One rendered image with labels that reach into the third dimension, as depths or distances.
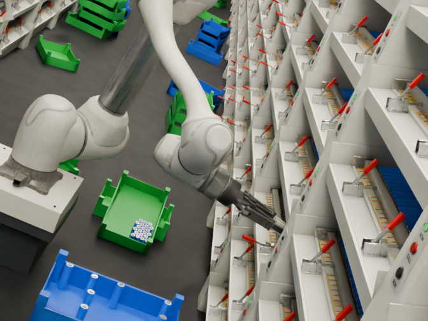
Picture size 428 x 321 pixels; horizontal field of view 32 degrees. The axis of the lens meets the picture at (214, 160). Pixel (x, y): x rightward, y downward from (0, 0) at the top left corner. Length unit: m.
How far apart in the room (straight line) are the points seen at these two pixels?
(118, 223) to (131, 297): 1.19
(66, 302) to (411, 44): 0.93
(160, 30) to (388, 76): 0.70
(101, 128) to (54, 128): 0.17
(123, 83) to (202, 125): 0.63
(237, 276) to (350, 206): 0.90
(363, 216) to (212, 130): 0.50
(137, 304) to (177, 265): 1.15
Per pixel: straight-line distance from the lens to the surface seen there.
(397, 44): 1.67
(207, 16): 8.08
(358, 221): 1.43
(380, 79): 1.68
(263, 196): 2.45
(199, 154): 1.82
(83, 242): 2.79
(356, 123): 1.70
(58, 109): 2.35
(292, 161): 2.25
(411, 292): 1.07
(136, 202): 3.02
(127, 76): 2.38
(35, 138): 2.36
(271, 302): 1.85
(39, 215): 2.35
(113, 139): 2.49
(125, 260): 2.79
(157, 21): 2.09
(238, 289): 2.26
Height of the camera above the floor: 1.33
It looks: 19 degrees down
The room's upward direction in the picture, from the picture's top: 25 degrees clockwise
